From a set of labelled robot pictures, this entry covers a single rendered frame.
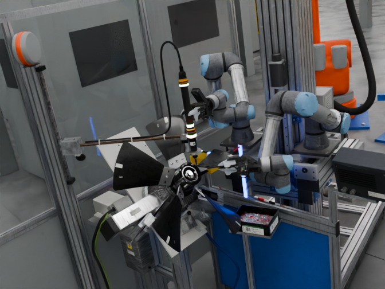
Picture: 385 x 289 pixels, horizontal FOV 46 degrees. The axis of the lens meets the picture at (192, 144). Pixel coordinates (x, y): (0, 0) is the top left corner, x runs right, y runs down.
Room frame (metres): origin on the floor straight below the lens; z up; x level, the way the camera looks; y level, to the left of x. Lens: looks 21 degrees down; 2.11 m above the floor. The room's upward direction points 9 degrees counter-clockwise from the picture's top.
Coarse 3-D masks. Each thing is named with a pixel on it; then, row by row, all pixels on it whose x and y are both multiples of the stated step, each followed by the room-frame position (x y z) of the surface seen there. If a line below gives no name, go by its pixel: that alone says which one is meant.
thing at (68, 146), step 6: (66, 138) 2.21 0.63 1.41; (72, 138) 2.20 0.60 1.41; (78, 138) 2.18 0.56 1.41; (60, 144) 2.16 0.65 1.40; (66, 144) 2.15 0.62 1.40; (72, 144) 2.15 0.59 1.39; (78, 144) 2.16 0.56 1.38; (66, 150) 2.15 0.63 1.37; (72, 150) 2.15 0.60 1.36; (78, 150) 2.14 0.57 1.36
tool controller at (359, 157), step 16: (336, 160) 1.84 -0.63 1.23; (352, 160) 1.80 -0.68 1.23; (368, 160) 1.77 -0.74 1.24; (384, 160) 1.73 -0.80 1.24; (336, 176) 1.85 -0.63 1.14; (352, 176) 1.79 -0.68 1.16; (368, 176) 1.73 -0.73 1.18; (384, 176) 1.68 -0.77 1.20; (352, 192) 1.79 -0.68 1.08; (368, 192) 1.76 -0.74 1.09; (384, 192) 1.70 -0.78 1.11
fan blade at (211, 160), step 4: (212, 152) 2.27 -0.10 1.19; (216, 152) 2.26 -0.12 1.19; (220, 152) 2.26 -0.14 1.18; (224, 152) 2.26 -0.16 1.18; (208, 156) 2.22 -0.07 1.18; (212, 156) 2.22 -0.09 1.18; (216, 156) 2.21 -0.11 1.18; (220, 156) 2.20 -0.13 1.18; (224, 156) 2.20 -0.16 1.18; (232, 156) 2.21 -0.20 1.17; (204, 160) 2.18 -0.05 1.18; (208, 160) 2.17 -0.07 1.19; (212, 160) 2.16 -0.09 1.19; (216, 160) 2.15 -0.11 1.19; (220, 160) 2.15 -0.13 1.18; (224, 160) 2.15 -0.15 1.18; (200, 164) 2.12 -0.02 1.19; (204, 164) 2.11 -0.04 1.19; (208, 164) 2.10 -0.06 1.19; (212, 164) 2.10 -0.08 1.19; (216, 164) 2.09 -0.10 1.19; (236, 164) 2.12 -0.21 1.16; (208, 168) 2.05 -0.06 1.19
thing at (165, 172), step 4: (164, 168) 1.96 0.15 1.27; (168, 168) 1.97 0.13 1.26; (172, 168) 1.98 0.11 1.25; (164, 172) 1.96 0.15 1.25; (172, 172) 1.97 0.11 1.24; (164, 176) 1.96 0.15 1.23; (168, 176) 1.97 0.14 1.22; (172, 176) 1.97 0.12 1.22; (160, 180) 1.96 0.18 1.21; (164, 180) 1.96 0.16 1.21; (168, 180) 1.97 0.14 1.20; (160, 184) 1.96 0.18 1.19; (164, 184) 1.96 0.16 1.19; (168, 184) 1.97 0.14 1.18
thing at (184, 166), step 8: (184, 168) 1.97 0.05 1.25; (192, 168) 1.99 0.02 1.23; (176, 176) 1.95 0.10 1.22; (184, 176) 1.94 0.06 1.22; (192, 176) 1.96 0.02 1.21; (200, 176) 1.96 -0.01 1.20; (176, 184) 1.95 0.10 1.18; (184, 184) 1.92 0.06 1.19; (192, 184) 1.92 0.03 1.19; (184, 192) 1.98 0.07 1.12
